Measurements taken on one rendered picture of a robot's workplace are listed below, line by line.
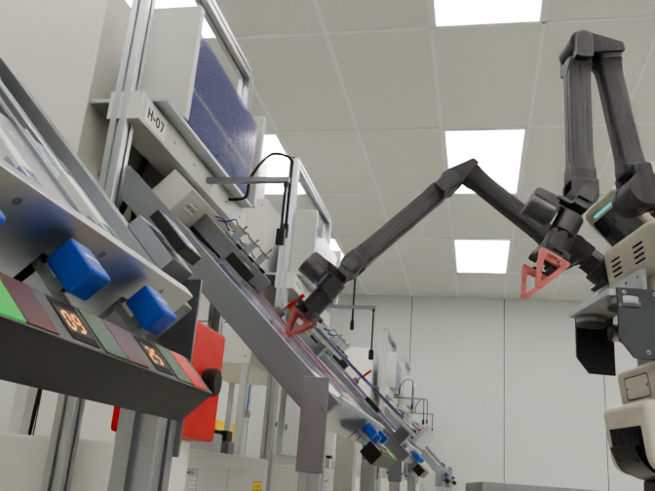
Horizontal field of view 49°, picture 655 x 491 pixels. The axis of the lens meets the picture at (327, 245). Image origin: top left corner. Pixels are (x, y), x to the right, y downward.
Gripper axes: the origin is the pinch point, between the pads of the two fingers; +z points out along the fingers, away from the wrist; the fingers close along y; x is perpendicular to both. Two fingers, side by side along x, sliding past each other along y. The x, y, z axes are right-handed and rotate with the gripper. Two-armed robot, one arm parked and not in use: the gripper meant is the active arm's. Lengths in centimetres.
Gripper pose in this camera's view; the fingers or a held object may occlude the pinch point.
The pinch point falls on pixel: (288, 333)
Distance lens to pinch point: 194.7
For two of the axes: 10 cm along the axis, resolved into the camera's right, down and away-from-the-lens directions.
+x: 7.1, 6.1, -3.5
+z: -6.7, 7.3, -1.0
